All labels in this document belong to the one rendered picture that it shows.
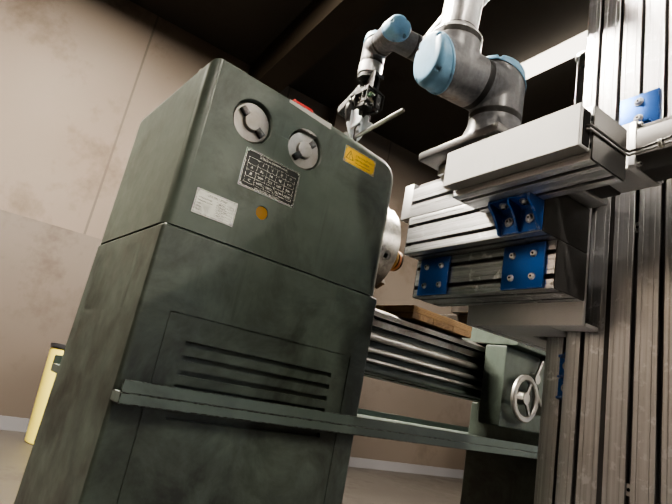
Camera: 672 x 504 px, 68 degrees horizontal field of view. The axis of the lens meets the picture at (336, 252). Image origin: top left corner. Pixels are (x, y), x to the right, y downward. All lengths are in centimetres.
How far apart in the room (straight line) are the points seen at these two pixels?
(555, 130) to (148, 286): 76
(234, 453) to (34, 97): 331
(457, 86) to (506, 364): 101
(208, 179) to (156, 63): 331
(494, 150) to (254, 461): 79
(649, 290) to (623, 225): 14
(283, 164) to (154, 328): 47
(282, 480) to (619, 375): 71
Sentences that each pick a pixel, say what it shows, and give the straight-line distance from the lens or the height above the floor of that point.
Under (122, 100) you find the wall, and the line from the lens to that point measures 418.
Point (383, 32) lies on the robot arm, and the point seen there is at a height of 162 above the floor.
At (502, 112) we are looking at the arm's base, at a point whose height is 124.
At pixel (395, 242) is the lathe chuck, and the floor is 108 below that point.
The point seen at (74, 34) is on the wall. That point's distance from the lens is 432.
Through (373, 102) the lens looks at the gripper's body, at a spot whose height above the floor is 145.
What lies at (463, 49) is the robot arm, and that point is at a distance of 116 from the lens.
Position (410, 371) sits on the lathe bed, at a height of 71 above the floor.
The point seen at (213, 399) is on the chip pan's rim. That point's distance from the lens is 105.
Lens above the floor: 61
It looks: 15 degrees up
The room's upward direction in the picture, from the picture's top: 11 degrees clockwise
